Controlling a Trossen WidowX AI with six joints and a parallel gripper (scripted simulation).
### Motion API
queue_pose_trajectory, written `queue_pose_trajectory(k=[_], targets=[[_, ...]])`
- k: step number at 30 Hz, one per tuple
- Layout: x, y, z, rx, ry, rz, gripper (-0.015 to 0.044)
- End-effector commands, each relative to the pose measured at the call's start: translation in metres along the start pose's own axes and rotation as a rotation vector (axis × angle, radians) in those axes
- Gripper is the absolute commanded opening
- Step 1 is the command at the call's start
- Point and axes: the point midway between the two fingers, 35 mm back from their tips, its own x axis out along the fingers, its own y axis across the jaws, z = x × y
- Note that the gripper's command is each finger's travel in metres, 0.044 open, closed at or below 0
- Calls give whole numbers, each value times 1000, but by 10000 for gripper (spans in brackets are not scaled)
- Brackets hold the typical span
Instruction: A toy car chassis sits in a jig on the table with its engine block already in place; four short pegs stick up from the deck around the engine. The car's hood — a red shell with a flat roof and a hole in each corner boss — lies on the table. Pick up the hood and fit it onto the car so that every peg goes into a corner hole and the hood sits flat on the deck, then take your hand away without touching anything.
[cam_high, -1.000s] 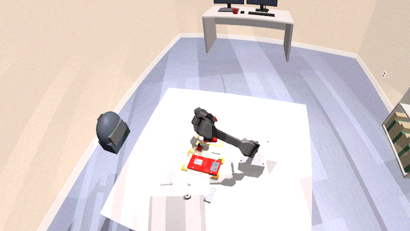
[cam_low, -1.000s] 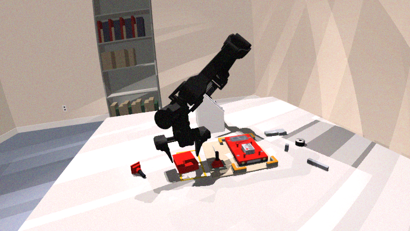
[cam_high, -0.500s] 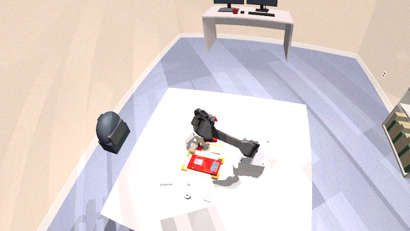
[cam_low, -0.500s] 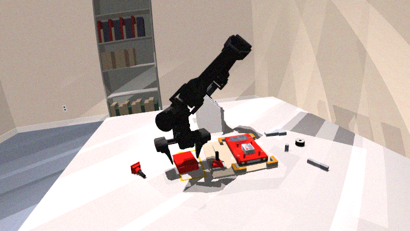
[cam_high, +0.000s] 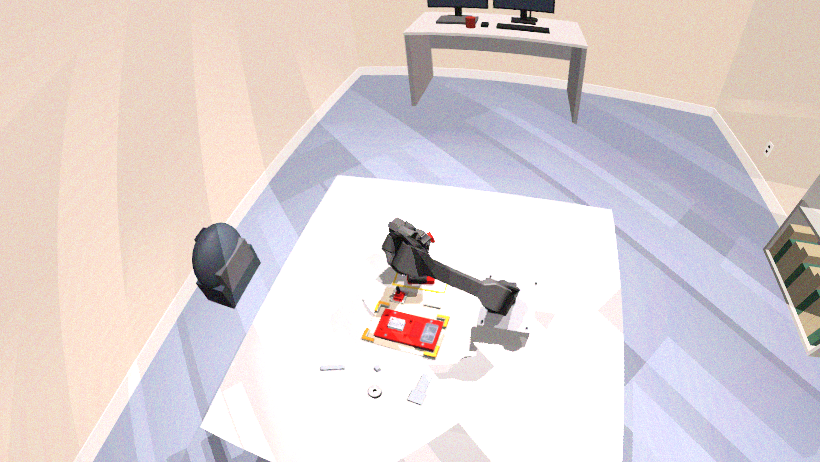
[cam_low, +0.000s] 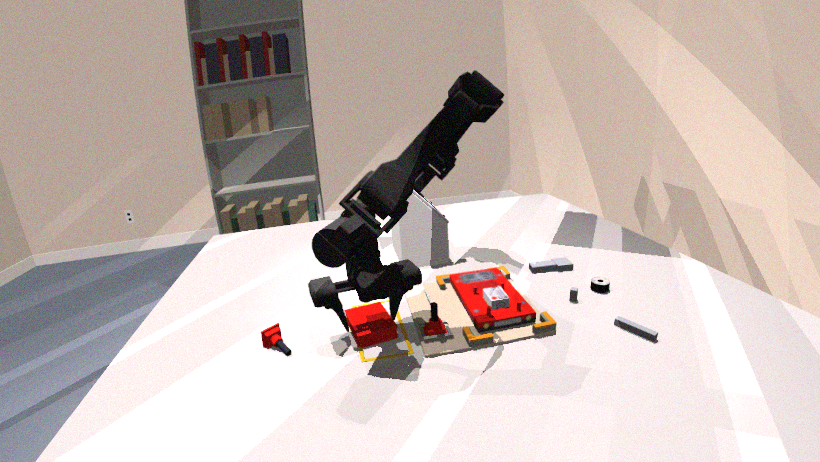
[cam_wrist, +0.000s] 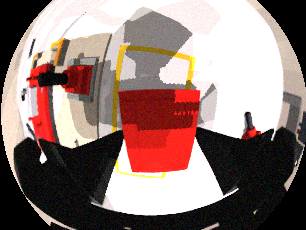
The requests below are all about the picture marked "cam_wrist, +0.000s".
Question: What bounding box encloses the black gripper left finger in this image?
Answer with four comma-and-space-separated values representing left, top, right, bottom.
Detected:
39, 130, 125, 205

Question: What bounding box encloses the black toy tyre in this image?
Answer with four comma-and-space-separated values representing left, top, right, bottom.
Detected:
20, 95, 25, 103

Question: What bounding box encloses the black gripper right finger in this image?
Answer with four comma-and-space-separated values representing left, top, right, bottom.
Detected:
194, 127, 274, 196

